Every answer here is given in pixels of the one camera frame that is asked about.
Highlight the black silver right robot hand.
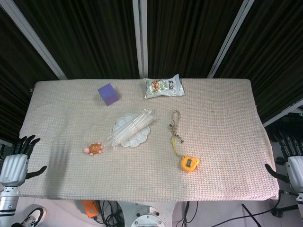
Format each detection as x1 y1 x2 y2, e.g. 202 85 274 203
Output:
264 129 303 190

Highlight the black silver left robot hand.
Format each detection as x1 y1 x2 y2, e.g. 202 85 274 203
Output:
0 135 48 187

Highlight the small pink brown turtle toy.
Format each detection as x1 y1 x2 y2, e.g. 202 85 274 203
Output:
83 141 105 157

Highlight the round silver robot base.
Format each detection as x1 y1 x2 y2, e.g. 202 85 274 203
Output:
130 205 167 227

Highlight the white flower-shaped paint palette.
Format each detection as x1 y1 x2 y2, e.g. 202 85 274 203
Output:
112 113 152 148

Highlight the white black sneaker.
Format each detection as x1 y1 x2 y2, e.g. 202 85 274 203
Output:
11 207 47 227

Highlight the thin black rod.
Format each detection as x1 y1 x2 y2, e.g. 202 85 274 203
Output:
241 203 264 227

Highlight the black curtain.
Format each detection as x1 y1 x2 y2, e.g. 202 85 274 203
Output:
13 0 140 80
213 0 303 125
0 8 60 142
146 0 244 79

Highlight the orange device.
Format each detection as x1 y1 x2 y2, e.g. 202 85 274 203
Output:
81 200 99 219

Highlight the yellow tape measure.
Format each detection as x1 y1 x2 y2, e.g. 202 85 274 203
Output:
171 136 201 173

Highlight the purple foam cube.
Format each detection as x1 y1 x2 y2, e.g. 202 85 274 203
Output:
98 83 120 106

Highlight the bundle of clear plastic straws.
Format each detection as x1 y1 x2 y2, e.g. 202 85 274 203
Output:
105 108 158 150

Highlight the beige waffle-weave tablecloth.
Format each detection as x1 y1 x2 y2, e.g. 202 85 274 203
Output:
18 78 280 204

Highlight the silver green snack bag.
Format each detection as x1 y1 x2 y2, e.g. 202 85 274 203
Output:
143 73 185 100

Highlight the white aluminium frame post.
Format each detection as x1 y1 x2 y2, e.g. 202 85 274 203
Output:
262 99 303 128
132 0 149 79
207 0 252 79
0 0 68 80

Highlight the black cable bundle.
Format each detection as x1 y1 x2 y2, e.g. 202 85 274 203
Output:
94 200 126 227

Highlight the braided brown rope loop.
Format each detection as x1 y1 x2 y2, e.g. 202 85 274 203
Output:
168 110 185 144

